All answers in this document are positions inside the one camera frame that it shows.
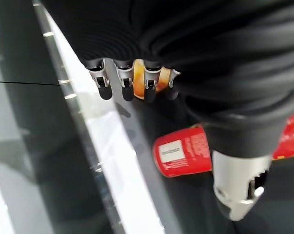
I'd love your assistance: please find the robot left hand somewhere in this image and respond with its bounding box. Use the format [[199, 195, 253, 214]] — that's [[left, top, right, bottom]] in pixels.
[[40, 0, 294, 222]]

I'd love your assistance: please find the red cylindrical snack can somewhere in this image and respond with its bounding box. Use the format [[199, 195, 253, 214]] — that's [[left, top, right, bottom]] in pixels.
[[153, 107, 294, 178]]

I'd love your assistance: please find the orange snack package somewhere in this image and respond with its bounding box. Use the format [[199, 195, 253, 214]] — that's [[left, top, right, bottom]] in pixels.
[[133, 59, 172, 99]]

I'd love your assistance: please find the white shelf board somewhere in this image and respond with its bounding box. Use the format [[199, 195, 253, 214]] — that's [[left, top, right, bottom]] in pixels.
[[43, 7, 176, 234]]

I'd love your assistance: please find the clear shelf edge rail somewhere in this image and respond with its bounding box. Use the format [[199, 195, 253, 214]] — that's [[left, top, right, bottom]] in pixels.
[[32, 0, 127, 234]]

